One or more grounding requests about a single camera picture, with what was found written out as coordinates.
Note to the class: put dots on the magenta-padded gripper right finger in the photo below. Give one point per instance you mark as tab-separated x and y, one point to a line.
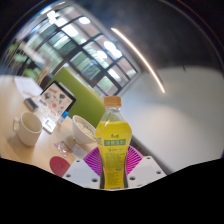
146	171

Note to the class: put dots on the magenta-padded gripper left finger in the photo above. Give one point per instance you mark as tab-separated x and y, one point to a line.
81	173

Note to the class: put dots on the yellow drink bottle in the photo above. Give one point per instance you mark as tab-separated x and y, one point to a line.
113	133

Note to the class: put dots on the white sachet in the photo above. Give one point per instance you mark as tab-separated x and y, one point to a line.
79	151

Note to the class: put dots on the flat round red coaster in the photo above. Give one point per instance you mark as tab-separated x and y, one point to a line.
60	166

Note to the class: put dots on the clear pink sachet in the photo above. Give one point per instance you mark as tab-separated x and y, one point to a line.
62	148

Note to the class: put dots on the white bowl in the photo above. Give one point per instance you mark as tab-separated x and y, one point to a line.
81	131

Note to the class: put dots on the small white card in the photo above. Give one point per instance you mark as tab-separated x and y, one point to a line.
49	125

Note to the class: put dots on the small blue-capped bottle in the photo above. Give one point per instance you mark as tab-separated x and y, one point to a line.
63	118

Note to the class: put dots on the white ribbed mug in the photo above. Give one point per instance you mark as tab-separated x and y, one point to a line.
29	130

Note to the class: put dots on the green upholstered bench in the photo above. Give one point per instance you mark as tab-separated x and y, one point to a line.
85	103

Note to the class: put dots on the printed paper sheet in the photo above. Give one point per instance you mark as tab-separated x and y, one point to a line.
42	108

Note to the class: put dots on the black-framed picture stand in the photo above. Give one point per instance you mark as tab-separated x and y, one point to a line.
56	99

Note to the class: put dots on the small dark box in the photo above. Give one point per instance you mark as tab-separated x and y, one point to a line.
31	104

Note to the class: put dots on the white paper sheet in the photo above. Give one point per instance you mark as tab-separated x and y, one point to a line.
27	86

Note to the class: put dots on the wooden chairs with green seats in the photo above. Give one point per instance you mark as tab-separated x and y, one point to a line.
32	71

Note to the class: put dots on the long linear ceiling light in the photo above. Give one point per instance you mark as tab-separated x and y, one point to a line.
140	56

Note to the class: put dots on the black pendant lamps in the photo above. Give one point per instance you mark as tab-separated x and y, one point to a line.
111	46

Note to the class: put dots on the black-framed window wall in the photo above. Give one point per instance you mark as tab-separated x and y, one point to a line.
83	60

